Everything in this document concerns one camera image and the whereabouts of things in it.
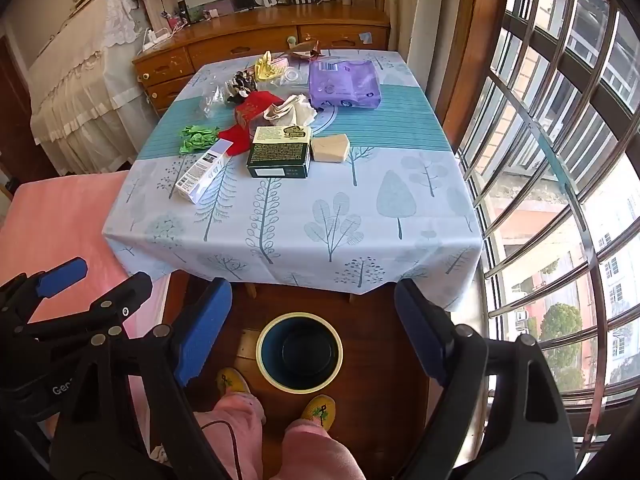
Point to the orange gold foil bag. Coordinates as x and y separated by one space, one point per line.
305 50

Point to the tree print tablecloth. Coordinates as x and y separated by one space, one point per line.
400 200

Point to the purple desk pad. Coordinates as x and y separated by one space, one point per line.
220 7

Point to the clear plastic wrapper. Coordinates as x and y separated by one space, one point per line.
212 102

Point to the cream curtain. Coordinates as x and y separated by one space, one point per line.
397 5

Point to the white slim carton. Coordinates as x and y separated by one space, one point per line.
200 175

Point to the red cardboard box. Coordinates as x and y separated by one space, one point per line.
252 107

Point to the dark wooden door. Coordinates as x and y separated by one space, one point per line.
20 110

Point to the purple plastic pack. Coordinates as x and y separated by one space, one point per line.
345 82

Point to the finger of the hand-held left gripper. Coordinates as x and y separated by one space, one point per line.
127 287
60 275

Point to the white power strip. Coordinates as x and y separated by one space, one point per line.
157 40

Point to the small black box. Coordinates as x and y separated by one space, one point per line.
183 11

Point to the yellow slipper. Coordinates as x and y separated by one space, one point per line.
232 380
318 412

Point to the dark green cardboard box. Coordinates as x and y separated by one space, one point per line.
277 157

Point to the cream lace furniture cover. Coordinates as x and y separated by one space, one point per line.
80 90

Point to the blue waste bin cream rim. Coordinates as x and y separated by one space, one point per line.
270 355

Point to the person's leg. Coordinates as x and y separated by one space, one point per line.
230 450
320 455

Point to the wooden window trim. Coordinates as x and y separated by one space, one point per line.
465 60

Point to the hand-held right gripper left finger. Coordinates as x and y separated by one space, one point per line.
205 330

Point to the black gold wrapper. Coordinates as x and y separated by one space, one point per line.
240 87

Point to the wooden dresser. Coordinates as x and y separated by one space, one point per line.
240 27

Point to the metal window grille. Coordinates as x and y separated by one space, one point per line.
555 165

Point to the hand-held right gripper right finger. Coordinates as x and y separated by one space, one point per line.
420 330

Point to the person's left leg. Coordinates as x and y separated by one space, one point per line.
230 450

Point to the green wrapper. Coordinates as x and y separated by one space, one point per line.
197 139

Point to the white tissue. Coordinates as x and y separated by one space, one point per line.
295 110

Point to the person's right leg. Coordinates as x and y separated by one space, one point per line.
320 455

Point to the red paper packet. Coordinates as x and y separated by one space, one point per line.
235 139

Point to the green packet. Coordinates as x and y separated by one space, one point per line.
197 13

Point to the yellow wrapper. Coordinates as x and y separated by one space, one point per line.
265 67

